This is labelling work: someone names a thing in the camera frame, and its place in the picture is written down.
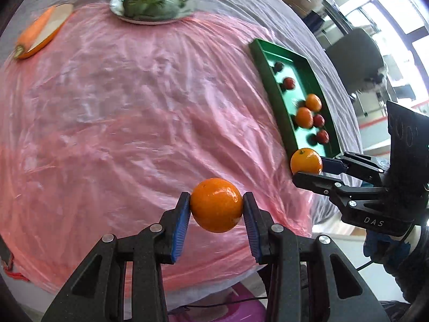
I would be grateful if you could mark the pink plastic object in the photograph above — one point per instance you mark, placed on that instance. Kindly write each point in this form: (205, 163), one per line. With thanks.
(234, 305)

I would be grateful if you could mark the orange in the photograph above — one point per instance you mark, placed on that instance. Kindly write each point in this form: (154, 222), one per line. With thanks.
(313, 102)
(216, 205)
(304, 117)
(306, 161)

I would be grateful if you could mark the person's right forearm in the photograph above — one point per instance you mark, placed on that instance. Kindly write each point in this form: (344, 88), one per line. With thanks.
(414, 278)

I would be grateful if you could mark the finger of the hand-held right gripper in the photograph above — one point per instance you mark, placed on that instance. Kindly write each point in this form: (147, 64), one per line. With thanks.
(313, 181)
(331, 165)

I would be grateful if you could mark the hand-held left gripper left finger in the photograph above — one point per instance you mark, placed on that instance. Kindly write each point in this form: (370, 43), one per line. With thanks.
(181, 228)

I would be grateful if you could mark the person's right hand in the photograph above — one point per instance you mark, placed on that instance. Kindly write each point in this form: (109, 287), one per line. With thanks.
(385, 250)

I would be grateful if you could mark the grey office chair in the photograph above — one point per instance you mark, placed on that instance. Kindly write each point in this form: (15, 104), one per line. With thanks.
(355, 57)

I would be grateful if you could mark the pink plastic sheet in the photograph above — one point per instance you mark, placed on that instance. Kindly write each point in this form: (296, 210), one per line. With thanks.
(134, 124)

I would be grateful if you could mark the green rectangular tray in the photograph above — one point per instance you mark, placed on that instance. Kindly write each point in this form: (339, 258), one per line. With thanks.
(268, 63)

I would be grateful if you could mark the dark purple plum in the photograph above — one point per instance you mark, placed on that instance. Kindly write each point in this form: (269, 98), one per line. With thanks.
(278, 66)

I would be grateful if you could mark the red plum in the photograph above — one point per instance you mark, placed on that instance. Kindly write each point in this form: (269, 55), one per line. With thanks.
(322, 136)
(318, 120)
(289, 83)

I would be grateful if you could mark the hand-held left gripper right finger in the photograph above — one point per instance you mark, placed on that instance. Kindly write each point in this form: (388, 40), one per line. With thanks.
(252, 231)

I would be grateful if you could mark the carrot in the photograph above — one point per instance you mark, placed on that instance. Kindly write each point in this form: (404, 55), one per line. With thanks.
(35, 30)

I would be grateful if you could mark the orange oval dish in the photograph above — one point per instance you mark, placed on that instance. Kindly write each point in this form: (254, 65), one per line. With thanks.
(57, 23)

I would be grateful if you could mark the white round plate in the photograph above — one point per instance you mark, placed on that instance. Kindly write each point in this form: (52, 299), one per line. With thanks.
(115, 5)

